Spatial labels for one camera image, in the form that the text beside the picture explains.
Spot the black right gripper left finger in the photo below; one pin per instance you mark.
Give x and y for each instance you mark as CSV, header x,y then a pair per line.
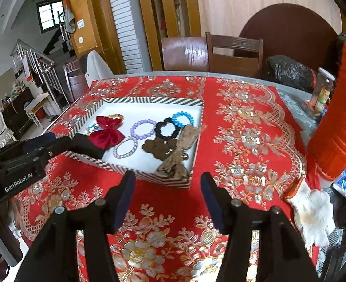
x,y
53,256

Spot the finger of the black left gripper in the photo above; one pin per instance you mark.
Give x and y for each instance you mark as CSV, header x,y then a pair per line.
x,y
55,148
28,145

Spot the black velvet pouch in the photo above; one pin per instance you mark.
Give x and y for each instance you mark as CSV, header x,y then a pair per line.
x,y
82,145

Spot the red satin bow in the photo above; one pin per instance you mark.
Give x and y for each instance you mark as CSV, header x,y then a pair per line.
x,y
109,135

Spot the brown flower scrunchie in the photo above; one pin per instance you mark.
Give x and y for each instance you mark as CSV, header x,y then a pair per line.
x,y
159,148

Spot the leopard print bow clip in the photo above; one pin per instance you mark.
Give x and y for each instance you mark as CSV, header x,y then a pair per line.
x,y
173,166

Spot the small white side table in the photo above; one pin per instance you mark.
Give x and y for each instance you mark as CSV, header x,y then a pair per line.
x,y
36,104

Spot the white jacket on chair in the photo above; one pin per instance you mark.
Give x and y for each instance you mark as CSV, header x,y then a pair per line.
x,y
94,67

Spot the metal stair railing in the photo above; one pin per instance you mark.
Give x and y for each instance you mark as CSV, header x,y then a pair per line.
x,y
47,51

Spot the striped white tray box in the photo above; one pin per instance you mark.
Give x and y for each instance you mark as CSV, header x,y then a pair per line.
x,y
144,118

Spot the red floral tablecloth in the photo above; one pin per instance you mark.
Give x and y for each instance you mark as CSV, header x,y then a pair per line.
x,y
251,146

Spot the stack of red cups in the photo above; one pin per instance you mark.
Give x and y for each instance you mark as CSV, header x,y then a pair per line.
x,y
328,144

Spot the window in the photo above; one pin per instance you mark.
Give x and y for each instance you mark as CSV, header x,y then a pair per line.
x,y
50,14

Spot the clear jar with label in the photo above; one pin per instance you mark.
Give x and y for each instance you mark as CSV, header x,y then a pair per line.
x,y
321,91

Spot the wooden chair behind table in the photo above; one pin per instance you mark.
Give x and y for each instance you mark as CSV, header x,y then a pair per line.
x,y
234,55

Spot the black plastic bag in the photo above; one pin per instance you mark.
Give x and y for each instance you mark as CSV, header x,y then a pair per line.
x,y
286,71

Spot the round dark wooden tabletop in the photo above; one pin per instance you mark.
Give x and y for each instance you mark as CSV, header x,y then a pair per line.
x,y
295,32

